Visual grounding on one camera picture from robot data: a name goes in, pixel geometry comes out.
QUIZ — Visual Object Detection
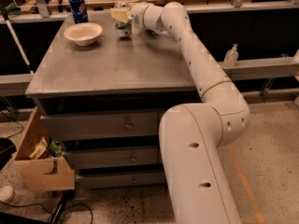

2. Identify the white green 7up can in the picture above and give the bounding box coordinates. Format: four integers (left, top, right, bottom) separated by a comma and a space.
112, 3, 132, 38

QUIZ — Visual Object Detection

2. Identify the grey drawer cabinet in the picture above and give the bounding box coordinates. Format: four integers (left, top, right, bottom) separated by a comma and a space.
26, 13, 199, 189

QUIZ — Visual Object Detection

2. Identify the white paper bowl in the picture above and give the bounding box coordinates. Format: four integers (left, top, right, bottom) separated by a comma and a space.
64, 22, 103, 47

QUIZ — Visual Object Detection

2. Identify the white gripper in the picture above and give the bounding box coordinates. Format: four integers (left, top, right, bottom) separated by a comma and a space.
110, 3, 150, 29

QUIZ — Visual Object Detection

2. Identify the clear hand sanitizer bottle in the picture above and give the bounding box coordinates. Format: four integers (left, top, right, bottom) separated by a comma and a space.
223, 44, 238, 67

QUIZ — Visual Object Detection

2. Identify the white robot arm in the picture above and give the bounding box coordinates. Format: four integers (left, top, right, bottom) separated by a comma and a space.
111, 2, 249, 224

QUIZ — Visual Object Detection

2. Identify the black floor cable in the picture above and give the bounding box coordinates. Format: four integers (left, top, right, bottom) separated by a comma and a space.
0, 199, 94, 224

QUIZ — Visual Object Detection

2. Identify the brown cardboard box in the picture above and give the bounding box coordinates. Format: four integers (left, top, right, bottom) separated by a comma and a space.
14, 108, 75, 192

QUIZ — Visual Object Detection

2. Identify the blue pepsi can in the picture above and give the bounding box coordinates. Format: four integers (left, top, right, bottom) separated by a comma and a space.
68, 0, 89, 24

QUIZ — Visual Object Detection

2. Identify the white cup on floor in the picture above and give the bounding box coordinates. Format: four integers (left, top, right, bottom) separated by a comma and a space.
0, 186, 15, 203

